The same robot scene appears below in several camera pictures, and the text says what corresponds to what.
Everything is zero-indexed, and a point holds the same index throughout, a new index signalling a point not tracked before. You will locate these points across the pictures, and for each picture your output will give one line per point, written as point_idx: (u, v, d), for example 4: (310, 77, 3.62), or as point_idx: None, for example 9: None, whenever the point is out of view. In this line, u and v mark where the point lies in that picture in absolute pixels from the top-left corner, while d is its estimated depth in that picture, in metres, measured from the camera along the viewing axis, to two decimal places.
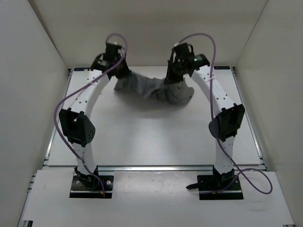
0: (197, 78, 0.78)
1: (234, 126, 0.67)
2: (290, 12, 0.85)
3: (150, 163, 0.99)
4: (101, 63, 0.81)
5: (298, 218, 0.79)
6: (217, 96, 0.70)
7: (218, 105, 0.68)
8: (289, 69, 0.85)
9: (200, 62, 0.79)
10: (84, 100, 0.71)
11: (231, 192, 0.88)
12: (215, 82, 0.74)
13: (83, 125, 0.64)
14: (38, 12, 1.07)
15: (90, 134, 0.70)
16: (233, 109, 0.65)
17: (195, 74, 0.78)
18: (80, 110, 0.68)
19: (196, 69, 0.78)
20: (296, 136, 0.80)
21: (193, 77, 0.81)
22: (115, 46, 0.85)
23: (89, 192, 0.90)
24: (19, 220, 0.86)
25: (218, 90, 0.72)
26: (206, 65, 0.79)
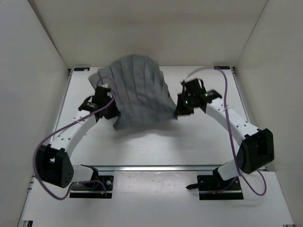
0: (212, 111, 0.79)
1: (265, 154, 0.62)
2: (290, 12, 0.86)
3: (150, 163, 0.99)
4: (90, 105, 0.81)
5: (298, 218, 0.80)
6: (236, 124, 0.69)
7: (241, 133, 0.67)
8: (289, 69, 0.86)
9: (210, 96, 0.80)
10: (68, 137, 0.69)
11: (231, 192, 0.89)
12: (231, 111, 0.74)
13: (61, 163, 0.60)
14: (38, 11, 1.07)
15: (67, 177, 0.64)
16: (259, 135, 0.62)
17: (208, 107, 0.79)
18: (61, 147, 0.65)
19: (209, 102, 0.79)
20: (297, 136, 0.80)
21: (208, 111, 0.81)
22: (104, 89, 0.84)
23: (89, 192, 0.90)
24: (19, 220, 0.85)
25: (236, 118, 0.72)
26: (218, 97, 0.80)
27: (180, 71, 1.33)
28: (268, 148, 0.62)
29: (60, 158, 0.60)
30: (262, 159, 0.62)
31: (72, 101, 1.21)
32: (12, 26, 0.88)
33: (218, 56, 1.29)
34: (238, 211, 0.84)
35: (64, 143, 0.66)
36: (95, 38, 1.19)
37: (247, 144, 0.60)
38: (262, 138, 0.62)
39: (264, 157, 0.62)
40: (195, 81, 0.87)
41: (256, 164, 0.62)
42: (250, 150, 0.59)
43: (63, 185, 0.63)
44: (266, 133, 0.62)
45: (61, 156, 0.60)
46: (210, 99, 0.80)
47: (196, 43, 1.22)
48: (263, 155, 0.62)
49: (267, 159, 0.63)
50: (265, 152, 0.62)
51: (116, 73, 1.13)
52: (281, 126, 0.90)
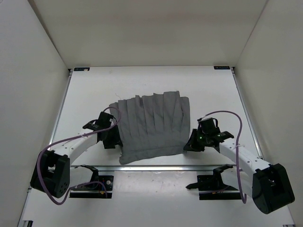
0: (224, 149, 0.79)
1: (282, 192, 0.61)
2: (290, 13, 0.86)
3: (150, 163, 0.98)
4: (94, 126, 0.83)
5: (298, 218, 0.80)
6: (247, 160, 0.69)
7: (252, 167, 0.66)
8: (289, 70, 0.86)
9: (223, 135, 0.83)
10: (71, 147, 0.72)
11: (231, 192, 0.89)
12: (242, 149, 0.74)
13: (62, 168, 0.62)
14: (38, 11, 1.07)
15: (63, 187, 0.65)
16: (271, 171, 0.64)
17: (220, 145, 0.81)
18: (64, 153, 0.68)
19: (221, 142, 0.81)
20: (297, 135, 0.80)
21: (221, 150, 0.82)
22: (107, 115, 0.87)
23: (89, 192, 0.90)
24: (19, 220, 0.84)
25: (248, 154, 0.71)
26: (230, 137, 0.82)
27: (180, 71, 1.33)
28: (285, 186, 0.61)
29: (63, 162, 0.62)
30: (280, 197, 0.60)
31: (71, 101, 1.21)
32: (13, 26, 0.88)
33: (218, 56, 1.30)
34: (238, 211, 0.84)
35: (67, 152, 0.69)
36: (95, 38, 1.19)
37: (260, 177, 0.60)
38: (276, 173, 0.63)
39: (282, 196, 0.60)
40: (211, 121, 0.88)
41: (274, 203, 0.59)
42: (263, 184, 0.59)
43: (57, 194, 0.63)
44: (279, 168, 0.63)
45: (63, 161, 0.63)
46: (223, 138, 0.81)
47: (195, 43, 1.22)
48: (280, 194, 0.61)
49: (287, 199, 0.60)
50: (282, 189, 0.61)
51: (131, 101, 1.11)
52: (281, 126, 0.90)
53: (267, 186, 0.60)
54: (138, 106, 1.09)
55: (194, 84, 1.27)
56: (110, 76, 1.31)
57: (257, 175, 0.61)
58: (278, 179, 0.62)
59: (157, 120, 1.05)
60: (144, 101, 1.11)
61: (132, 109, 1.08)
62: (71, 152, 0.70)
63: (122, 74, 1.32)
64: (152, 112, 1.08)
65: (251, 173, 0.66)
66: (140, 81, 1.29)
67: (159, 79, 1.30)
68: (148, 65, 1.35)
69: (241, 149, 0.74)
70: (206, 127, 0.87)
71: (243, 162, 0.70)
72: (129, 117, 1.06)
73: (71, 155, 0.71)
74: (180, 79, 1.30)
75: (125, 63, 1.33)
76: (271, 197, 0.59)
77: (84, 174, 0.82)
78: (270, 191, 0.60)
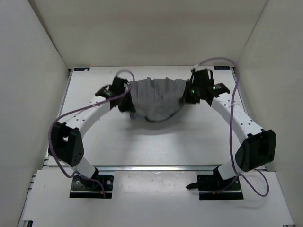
0: (218, 105, 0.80)
1: (265, 155, 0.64)
2: (290, 12, 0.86)
3: (150, 163, 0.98)
4: (106, 92, 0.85)
5: (298, 218, 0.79)
6: (240, 122, 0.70)
7: (244, 131, 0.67)
8: (289, 70, 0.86)
9: (218, 89, 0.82)
10: (83, 118, 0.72)
11: (231, 192, 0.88)
12: (236, 108, 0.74)
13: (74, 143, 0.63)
14: (38, 11, 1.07)
15: (78, 156, 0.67)
16: (262, 135, 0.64)
17: (215, 101, 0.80)
18: (75, 126, 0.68)
19: (216, 97, 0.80)
20: (297, 135, 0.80)
21: (213, 104, 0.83)
22: (120, 80, 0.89)
23: (89, 192, 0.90)
24: (19, 220, 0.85)
25: (241, 115, 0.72)
26: (225, 91, 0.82)
27: (180, 71, 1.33)
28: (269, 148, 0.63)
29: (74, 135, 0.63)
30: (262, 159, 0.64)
31: (71, 101, 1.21)
32: (12, 26, 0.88)
33: (218, 56, 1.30)
34: (238, 211, 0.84)
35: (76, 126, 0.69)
36: (95, 38, 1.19)
37: (249, 144, 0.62)
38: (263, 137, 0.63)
39: (264, 156, 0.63)
40: (206, 72, 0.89)
41: (254, 162, 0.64)
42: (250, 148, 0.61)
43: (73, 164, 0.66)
44: (271, 136, 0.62)
45: (75, 134, 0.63)
46: (218, 92, 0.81)
47: (195, 43, 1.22)
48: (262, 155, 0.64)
49: (266, 159, 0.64)
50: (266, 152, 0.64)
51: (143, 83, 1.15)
52: (281, 126, 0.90)
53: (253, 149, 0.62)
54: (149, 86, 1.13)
55: None
56: (110, 76, 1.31)
57: (247, 141, 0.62)
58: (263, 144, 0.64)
59: (158, 105, 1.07)
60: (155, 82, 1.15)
61: (142, 86, 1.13)
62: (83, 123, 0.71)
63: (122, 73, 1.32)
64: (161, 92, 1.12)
65: (242, 136, 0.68)
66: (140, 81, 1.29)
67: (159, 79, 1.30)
68: (149, 65, 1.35)
69: (236, 110, 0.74)
70: (200, 80, 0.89)
71: (235, 125, 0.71)
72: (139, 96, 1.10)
73: (83, 127, 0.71)
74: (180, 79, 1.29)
75: (125, 63, 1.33)
76: (253, 158, 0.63)
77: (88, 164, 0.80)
78: (253, 153, 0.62)
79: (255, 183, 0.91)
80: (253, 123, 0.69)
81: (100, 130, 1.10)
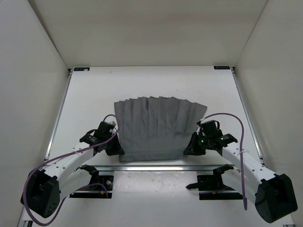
0: (227, 154, 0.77)
1: (286, 202, 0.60)
2: (291, 12, 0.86)
3: (150, 163, 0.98)
4: (91, 139, 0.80)
5: (298, 217, 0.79)
6: (252, 168, 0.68)
7: (257, 177, 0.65)
8: (289, 70, 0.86)
9: (226, 139, 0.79)
10: (62, 166, 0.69)
11: (230, 192, 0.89)
12: (246, 155, 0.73)
13: (48, 192, 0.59)
14: (38, 11, 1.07)
15: (51, 208, 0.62)
16: (276, 181, 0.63)
17: (224, 150, 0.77)
18: (54, 175, 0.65)
19: (225, 146, 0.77)
20: (297, 135, 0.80)
21: (224, 155, 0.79)
22: (107, 126, 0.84)
23: (89, 192, 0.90)
24: (19, 220, 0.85)
25: (252, 162, 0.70)
26: (233, 141, 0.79)
27: (179, 71, 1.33)
28: (289, 195, 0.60)
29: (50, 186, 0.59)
30: (284, 207, 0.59)
31: (72, 101, 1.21)
32: (12, 26, 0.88)
33: (218, 56, 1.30)
34: (238, 211, 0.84)
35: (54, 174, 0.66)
36: (95, 38, 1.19)
37: (265, 188, 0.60)
38: (280, 183, 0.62)
39: (286, 205, 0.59)
40: (212, 123, 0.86)
41: (278, 212, 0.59)
42: (268, 194, 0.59)
43: (44, 215, 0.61)
44: (283, 178, 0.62)
45: (52, 184, 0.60)
46: (226, 142, 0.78)
47: (195, 43, 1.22)
48: (284, 203, 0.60)
49: (289, 209, 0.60)
50: (286, 199, 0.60)
51: (138, 105, 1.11)
52: (281, 126, 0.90)
53: (272, 196, 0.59)
54: (144, 109, 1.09)
55: (194, 84, 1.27)
56: (110, 76, 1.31)
57: (263, 185, 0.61)
58: (282, 189, 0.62)
59: (160, 124, 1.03)
60: (150, 105, 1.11)
61: (138, 111, 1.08)
62: (60, 173, 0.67)
63: (121, 74, 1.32)
64: (157, 116, 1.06)
65: (256, 182, 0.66)
66: (140, 81, 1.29)
67: (159, 79, 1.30)
68: (148, 65, 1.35)
69: (245, 155, 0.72)
70: (208, 130, 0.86)
71: (247, 171, 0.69)
72: (132, 123, 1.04)
73: (62, 176, 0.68)
74: (180, 79, 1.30)
75: (125, 63, 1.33)
76: (275, 206, 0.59)
77: (83, 179, 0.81)
78: (274, 201, 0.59)
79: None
80: (266, 169, 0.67)
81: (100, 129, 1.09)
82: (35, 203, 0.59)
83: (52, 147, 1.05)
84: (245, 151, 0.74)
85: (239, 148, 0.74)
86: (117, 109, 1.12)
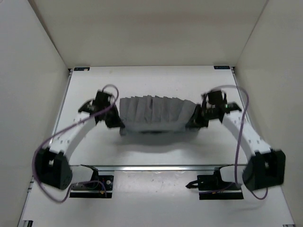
0: (228, 124, 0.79)
1: (274, 176, 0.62)
2: (290, 12, 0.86)
3: (150, 163, 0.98)
4: (90, 108, 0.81)
5: (298, 217, 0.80)
6: (249, 139, 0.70)
7: (252, 148, 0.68)
8: (289, 69, 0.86)
9: (230, 108, 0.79)
10: (66, 140, 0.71)
11: (230, 192, 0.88)
12: (246, 126, 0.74)
13: (58, 169, 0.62)
14: (38, 11, 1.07)
15: (65, 181, 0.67)
16: (269, 155, 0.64)
17: (224, 117, 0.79)
18: (60, 150, 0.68)
19: (227, 113, 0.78)
20: (297, 135, 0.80)
21: (224, 123, 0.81)
22: (105, 94, 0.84)
23: (89, 192, 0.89)
24: (19, 220, 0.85)
25: (252, 134, 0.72)
26: (236, 109, 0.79)
27: (179, 71, 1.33)
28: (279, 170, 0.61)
29: (61, 161, 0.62)
30: (271, 181, 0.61)
31: (72, 101, 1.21)
32: (12, 26, 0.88)
33: (218, 56, 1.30)
34: (238, 211, 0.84)
35: (59, 150, 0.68)
36: (95, 38, 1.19)
37: (255, 161, 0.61)
38: (272, 157, 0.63)
39: (274, 178, 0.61)
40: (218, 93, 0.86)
41: (263, 184, 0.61)
42: (256, 166, 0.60)
43: (61, 188, 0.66)
44: (278, 157, 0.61)
45: (60, 161, 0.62)
46: (229, 110, 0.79)
47: (196, 43, 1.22)
48: (272, 176, 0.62)
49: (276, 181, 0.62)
50: (274, 174, 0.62)
51: (142, 101, 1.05)
52: (280, 126, 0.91)
53: (261, 168, 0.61)
54: (148, 107, 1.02)
55: (194, 84, 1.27)
56: (110, 76, 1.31)
57: (255, 157, 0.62)
58: (272, 163, 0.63)
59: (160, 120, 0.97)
60: (154, 102, 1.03)
61: (142, 109, 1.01)
62: (66, 148, 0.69)
63: (122, 73, 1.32)
64: (160, 114, 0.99)
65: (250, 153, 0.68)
66: (140, 81, 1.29)
67: (159, 79, 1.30)
68: (148, 65, 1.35)
69: (246, 128, 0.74)
70: (213, 100, 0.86)
71: (245, 141, 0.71)
72: (134, 121, 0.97)
73: (68, 149, 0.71)
74: (180, 79, 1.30)
75: (125, 63, 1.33)
76: (262, 179, 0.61)
77: (84, 170, 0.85)
78: (261, 173, 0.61)
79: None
80: (262, 142, 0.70)
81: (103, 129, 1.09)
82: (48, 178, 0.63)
83: None
84: (246, 122, 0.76)
85: (241, 118, 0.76)
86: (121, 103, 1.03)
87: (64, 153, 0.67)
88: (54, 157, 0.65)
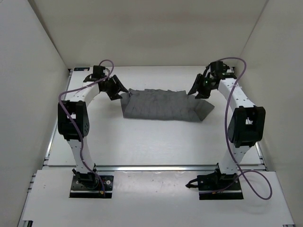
0: (222, 87, 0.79)
1: (253, 131, 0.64)
2: (290, 12, 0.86)
3: (150, 163, 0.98)
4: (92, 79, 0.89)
5: (298, 218, 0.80)
6: (236, 98, 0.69)
7: (236, 104, 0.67)
8: (289, 69, 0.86)
9: (227, 75, 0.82)
10: (82, 95, 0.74)
11: (231, 192, 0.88)
12: (238, 89, 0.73)
13: (82, 111, 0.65)
14: (38, 11, 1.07)
15: (86, 126, 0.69)
16: (252, 110, 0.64)
17: (221, 83, 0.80)
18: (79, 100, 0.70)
19: (223, 79, 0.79)
20: (297, 135, 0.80)
21: (219, 86, 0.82)
22: (101, 68, 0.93)
23: (89, 192, 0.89)
24: (19, 220, 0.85)
25: (240, 93, 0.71)
26: (232, 76, 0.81)
27: (180, 71, 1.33)
28: (258, 126, 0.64)
29: (82, 105, 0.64)
30: (250, 135, 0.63)
31: None
32: (12, 26, 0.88)
33: (218, 56, 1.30)
34: (238, 211, 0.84)
35: (81, 98, 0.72)
36: (95, 38, 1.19)
37: (237, 113, 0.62)
38: (256, 114, 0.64)
39: (253, 134, 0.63)
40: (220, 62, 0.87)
41: (243, 137, 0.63)
42: (238, 118, 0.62)
43: (84, 133, 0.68)
44: (258, 110, 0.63)
45: (82, 104, 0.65)
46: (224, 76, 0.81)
47: (196, 43, 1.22)
48: (253, 132, 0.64)
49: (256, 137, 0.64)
50: (254, 128, 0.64)
51: (144, 95, 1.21)
52: (280, 126, 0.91)
53: (242, 122, 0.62)
54: (156, 99, 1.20)
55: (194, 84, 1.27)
56: None
57: (238, 109, 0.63)
58: (254, 119, 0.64)
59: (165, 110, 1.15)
60: (165, 95, 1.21)
61: (150, 97, 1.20)
62: (84, 99, 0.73)
63: (121, 73, 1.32)
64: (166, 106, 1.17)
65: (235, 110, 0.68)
66: (139, 81, 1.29)
67: (159, 79, 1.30)
68: (149, 65, 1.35)
69: (236, 89, 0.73)
70: (214, 67, 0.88)
71: (232, 100, 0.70)
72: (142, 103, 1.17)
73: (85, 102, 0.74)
74: (180, 79, 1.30)
75: (125, 63, 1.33)
76: (243, 132, 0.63)
77: (89, 154, 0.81)
78: (242, 126, 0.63)
79: (255, 186, 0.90)
80: (249, 101, 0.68)
81: (104, 129, 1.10)
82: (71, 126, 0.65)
83: (52, 146, 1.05)
84: (238, 86, 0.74)
85: (234, 82, 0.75)
86: (123, 99, 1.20)
87: (84, 101, 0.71)
88: (74, 108, 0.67)
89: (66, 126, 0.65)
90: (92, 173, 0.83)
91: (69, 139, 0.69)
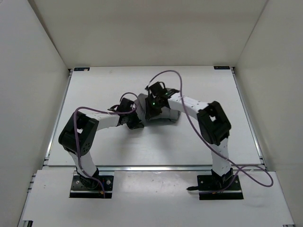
0: (173, 104, 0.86)
1: (221, 123, 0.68)
2: (290, 13, 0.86)
3: (150, 163, 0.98)
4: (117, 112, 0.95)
5: (297, 217, 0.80)
6: (191, 105, 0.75)
7: (195, 109, 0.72)
8: (289, 69, 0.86)
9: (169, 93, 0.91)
10: (99, 116, 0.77)
11: (231, 192, 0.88)
12: (186, 98, 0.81)
13: (90, 129, 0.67)
14: (38, 11, 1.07)
15: (86, 146, 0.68)
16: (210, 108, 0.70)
17: (170, 101, 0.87)
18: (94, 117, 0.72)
19: (169, 98, 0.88)
20: (296, 135, 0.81)
21: (171, 105, 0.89)
22: (128, 101, 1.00)
23: (89, 192, 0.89)
24: (19, 220, 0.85)
25: (190, 101, 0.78)
26: (175, 92, 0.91)
27: (179, 71, 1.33)
28: (223, 117, 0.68)
29: (93, 123, 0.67)
30: (222, 127, 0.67)
31: (71, 101, 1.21)
32: (12, 26, 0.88)
33: (218, 56, 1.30)
34: (237, 211, 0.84)
35: (97, 118, 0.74)
36: (95, 38, 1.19)
37: (200, 116, 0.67)
38: (214, 110, 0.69)
39: (222, 125, 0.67)
40: (157, 84, 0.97)
41: (218, 132, 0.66)
42: (204, 122, 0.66)
43: (81, 152, 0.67)
44: (214, 106, 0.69)
45: (93, 123, 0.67)
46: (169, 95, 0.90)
47: (196, 43, 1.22)
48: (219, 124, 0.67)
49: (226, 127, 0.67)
50: (221, 121, 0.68)
51: None
52: (280, 126, 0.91)
53: (208, 119, 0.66)
54: None
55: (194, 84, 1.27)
56: (110, 76, 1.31)
57: (199, 114, 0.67)
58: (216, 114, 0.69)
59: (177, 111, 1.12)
60: None
61: None
62: (99, 119, 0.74)
63: (121, 73, 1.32)
64: None
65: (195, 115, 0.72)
66: (139, 81, 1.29)
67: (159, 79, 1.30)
68: (148, 65, 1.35)
69: (186, 99, 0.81)
70: (155, 91, 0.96)
71: (190, 109, 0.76)
72: None
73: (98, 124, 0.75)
74: (180, 79, 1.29)
75: (125, 63, 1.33)
76: (214, 128, 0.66)
77: (91, 163, 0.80)
78: (211, 127, 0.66)
79: (256, 189, 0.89)
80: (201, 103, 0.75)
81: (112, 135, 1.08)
82: (70, 138, 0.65)
83: (52, 146, 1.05)
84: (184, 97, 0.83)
85: (180, 96, 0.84)
86: None
87: (98, 120, 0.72)
88: (84, 124, 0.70)
89: (68, 137, 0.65)
90: (91, 178, 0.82)
91: (68, 151, 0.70)
